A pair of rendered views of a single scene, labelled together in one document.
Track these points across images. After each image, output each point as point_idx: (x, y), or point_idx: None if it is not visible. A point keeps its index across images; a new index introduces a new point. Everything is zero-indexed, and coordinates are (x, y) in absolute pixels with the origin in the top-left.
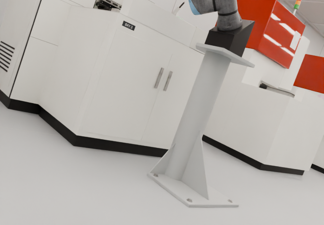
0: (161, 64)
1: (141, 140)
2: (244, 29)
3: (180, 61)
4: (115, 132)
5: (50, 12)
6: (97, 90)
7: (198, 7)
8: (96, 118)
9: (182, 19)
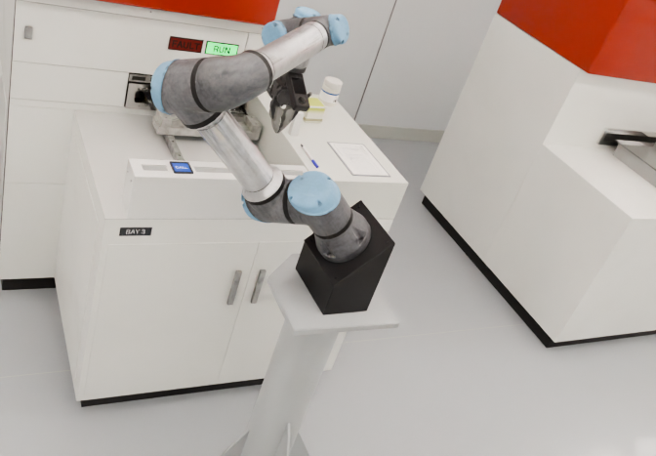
0: (234, 266)
1: (218, 379)
2: (363, 267)
3: (284, 248)
4: (156, 381)
5: (32, 135)
6: (97, 339)
7: (262, 218)
8: (108, 373)
9: None
